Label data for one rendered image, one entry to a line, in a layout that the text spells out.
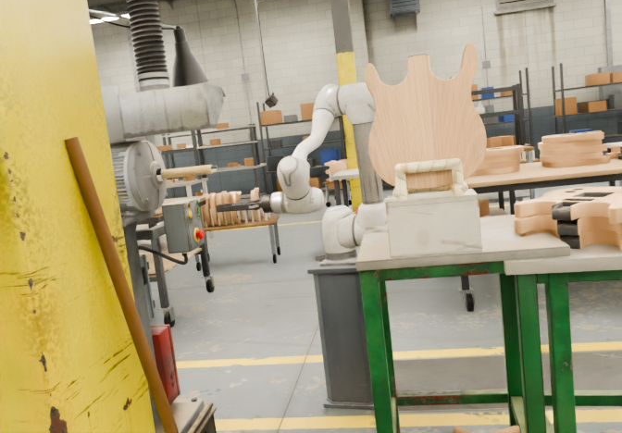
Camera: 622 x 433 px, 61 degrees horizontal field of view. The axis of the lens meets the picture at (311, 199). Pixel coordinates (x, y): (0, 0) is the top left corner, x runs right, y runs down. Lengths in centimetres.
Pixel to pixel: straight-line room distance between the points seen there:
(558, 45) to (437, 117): 1181
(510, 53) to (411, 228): 1164
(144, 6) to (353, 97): 97
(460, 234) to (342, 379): 129
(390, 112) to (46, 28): 102
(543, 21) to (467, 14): 164
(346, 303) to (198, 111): 124
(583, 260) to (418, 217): 47
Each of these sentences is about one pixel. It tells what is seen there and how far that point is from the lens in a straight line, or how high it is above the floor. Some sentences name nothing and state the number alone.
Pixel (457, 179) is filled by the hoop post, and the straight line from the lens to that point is 162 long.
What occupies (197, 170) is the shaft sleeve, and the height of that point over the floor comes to 125.
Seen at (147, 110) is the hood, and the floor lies 147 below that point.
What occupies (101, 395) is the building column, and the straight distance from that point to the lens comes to 100.
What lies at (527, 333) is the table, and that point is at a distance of 177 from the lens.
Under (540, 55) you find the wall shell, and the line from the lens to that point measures 1328.
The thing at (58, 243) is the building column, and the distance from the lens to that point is 90.
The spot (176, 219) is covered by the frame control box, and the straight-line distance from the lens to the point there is 219.
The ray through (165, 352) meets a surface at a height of 53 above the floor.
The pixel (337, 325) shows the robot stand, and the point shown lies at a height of 42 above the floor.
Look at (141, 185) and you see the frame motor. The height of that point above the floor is 122.
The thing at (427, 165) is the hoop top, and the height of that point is 120.
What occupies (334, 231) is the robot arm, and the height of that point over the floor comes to 87.
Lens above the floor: 132
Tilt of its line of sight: 7 degrees down
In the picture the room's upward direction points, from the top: 7 degrees counter-clockwise
